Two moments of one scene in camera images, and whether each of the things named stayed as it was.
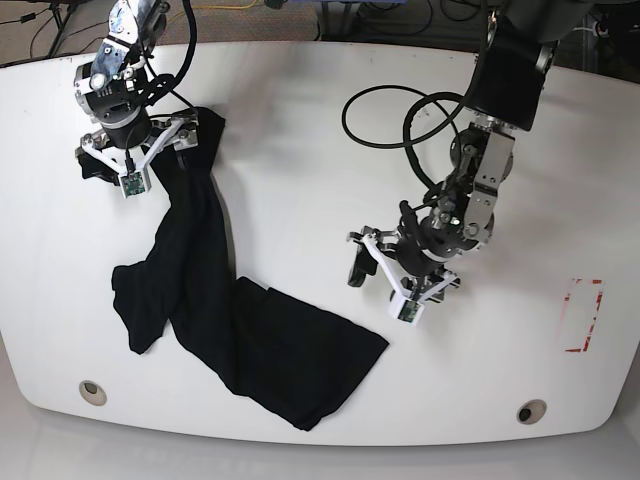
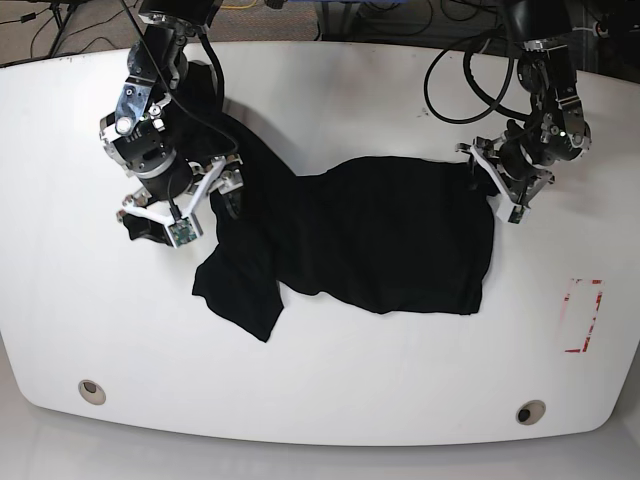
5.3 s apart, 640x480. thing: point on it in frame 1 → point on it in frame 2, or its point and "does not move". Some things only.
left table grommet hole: x=92 y=392 does not move
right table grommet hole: x=531 y=411 does not move
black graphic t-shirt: x=281 y=350 → x=389 y=233
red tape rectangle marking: x=600 y=294 does not move
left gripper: x=170 y=132 → x=223 y=173
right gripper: x=410 y=291 → x=520 y=189
